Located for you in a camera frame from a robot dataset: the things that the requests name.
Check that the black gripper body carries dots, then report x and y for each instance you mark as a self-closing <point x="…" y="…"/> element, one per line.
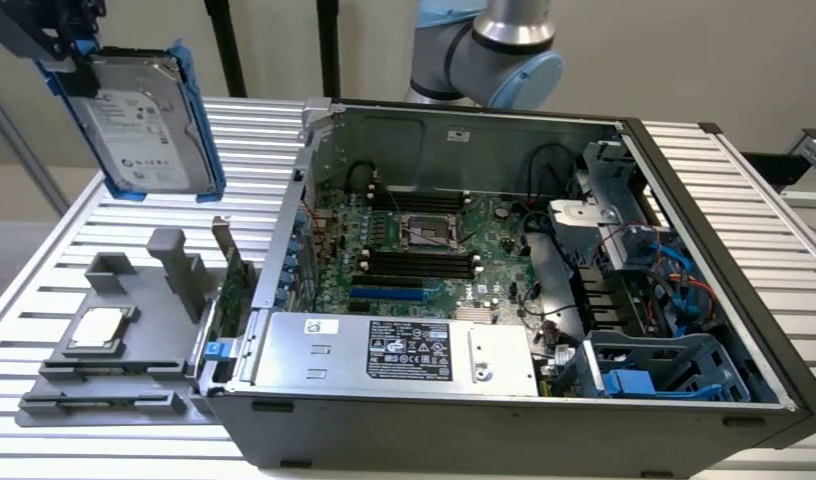
<point x="21" y="25"/>

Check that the silver disk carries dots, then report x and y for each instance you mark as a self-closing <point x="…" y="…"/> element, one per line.
<point x="148" y="130"/>

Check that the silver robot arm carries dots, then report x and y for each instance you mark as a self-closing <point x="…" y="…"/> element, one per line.
<point x="488" y="50"/>

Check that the grey metal disk bay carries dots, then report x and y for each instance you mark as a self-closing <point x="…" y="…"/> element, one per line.
<point x="602" y="225"/>

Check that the blue plastic disk bay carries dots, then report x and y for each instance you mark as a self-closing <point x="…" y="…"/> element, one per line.
<point x="689" y="360"/>

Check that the black pole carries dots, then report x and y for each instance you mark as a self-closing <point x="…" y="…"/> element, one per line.
<point x="230" y="50"/>
<point x="328" y="50"/>

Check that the green graphics card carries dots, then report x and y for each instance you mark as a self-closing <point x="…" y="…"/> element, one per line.
<point x="238" y="280"/>

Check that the silver CPU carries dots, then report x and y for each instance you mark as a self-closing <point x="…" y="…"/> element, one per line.
<point x="98" y="327"/>

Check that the black RAM slot bank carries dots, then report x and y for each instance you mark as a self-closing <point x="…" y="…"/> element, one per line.
<point x="418" y="200"/>
<point x="422" y="265"/>

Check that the grey parts rack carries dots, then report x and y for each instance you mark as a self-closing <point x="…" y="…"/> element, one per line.
<point x="148" y="360"/>

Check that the blue case latch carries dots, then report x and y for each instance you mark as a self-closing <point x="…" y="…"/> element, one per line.
<point x="218" y="350"/>

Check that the RAM stick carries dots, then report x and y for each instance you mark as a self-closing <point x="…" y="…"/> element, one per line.
<point x="82" y="369"/>

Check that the CPU socket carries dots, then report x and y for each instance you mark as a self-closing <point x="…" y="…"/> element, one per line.
<point x="427" y="231"/>

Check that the black expansion slot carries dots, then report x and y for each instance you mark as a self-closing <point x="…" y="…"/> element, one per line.
<point x="384" y="281"/>

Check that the blue expansion slot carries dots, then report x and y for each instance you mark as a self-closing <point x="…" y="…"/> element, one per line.
<point x="388" y="294"/>

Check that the silver power supply unit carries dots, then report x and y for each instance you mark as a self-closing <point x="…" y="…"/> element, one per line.
<point x="382" y="355"/>

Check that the green motherboard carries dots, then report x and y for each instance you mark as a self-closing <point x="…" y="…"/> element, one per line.
<point x="495" y="280"/>

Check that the copper chipset heatsink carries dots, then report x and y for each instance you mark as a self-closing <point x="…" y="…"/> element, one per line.
<point x="478" y="315"/>

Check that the black open PC case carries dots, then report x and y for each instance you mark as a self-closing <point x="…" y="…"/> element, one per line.
<point x="488" y="430"/>

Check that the aluminium side table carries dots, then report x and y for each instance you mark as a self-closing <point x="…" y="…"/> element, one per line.
<point x="811" y="170"/>

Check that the aluminium frame post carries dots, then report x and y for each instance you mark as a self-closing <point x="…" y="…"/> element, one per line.
<point x="21" y="150"/>

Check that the black metal bracket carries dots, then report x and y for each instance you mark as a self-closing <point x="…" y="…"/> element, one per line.
<point x="775" y="172"/>

